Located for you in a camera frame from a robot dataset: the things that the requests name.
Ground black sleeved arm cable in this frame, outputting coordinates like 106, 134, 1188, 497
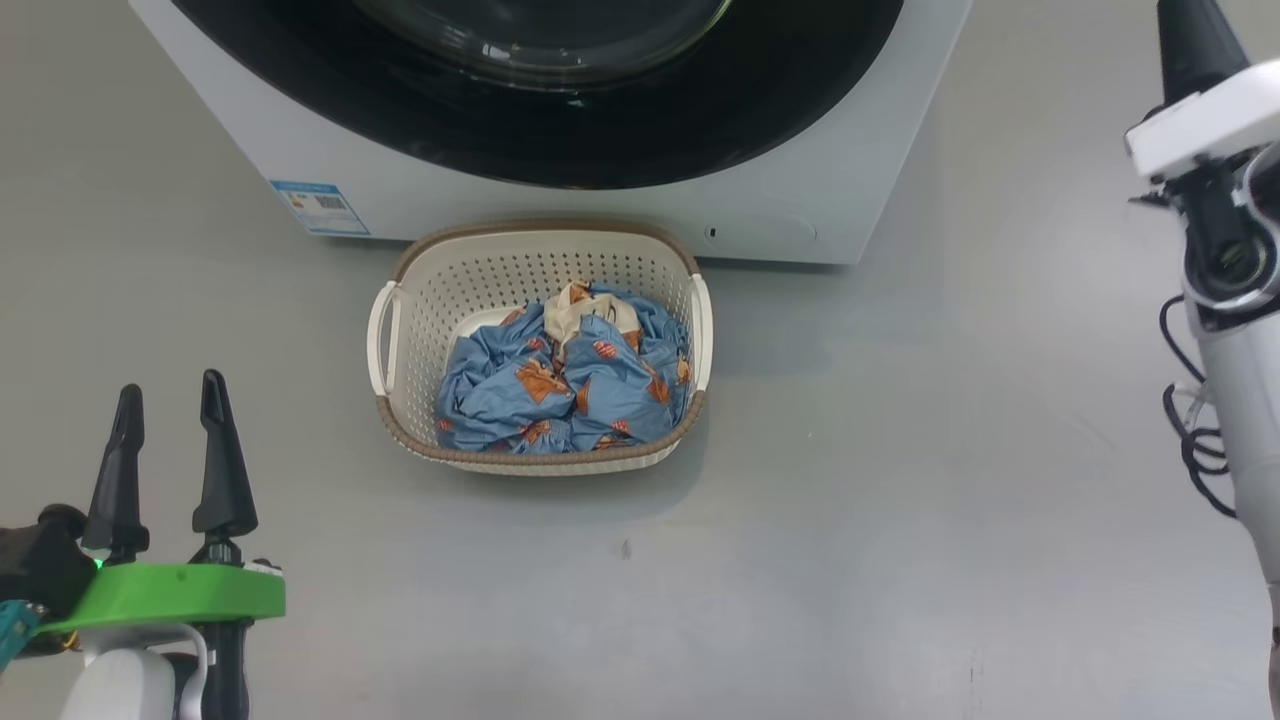
1160, 295, 1241, 521

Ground cream perforated laundry basket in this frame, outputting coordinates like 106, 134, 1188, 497
366, 220, 714, 477

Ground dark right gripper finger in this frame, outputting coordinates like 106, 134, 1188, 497
1158, 0, 1251, 106

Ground white front-load washing machine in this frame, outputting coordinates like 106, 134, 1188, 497
128, 0, 973, 266

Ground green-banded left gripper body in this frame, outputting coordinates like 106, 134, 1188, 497
35, 562, 287, 720

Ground teal-plug left camera cable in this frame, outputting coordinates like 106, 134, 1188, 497
0, 600, 41, 673

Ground cream cloth garment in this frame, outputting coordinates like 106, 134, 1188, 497
543, 280, 641, 361

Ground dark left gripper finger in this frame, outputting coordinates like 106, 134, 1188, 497
192, 370, 259, 566
82, 384, 151, 562

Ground round filter cover flap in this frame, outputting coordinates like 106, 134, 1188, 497
700, 212, 818, 246

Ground blue bear-print clothing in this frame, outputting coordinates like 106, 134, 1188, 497
433, 283, 693, 456

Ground blue energy label sticker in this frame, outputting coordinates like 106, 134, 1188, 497
270, 180, 371, 238

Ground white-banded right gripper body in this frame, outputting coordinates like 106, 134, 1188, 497
1125, 60, 1280, 313

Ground black round glass washer door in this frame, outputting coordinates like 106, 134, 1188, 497
170, 0, 906, 191

